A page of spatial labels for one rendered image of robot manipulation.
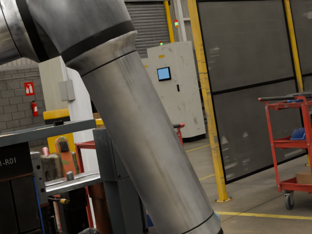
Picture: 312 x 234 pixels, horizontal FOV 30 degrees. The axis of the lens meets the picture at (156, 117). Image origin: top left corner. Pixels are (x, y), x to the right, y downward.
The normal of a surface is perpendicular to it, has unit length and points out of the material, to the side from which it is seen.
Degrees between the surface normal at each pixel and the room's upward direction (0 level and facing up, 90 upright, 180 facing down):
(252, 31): 89
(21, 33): 109
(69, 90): 90
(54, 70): 90
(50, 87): 90
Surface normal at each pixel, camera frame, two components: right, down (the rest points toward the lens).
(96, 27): 0.11, -0.01
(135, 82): 0.53, -0.18
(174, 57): -0.69, 0.15
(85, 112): 0.69, -0.07
